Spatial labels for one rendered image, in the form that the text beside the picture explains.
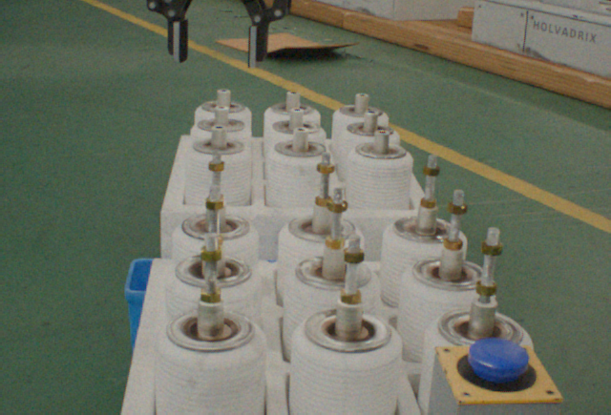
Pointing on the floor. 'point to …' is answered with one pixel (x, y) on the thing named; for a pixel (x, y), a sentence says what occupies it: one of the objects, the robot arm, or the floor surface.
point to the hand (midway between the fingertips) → (217, 50)
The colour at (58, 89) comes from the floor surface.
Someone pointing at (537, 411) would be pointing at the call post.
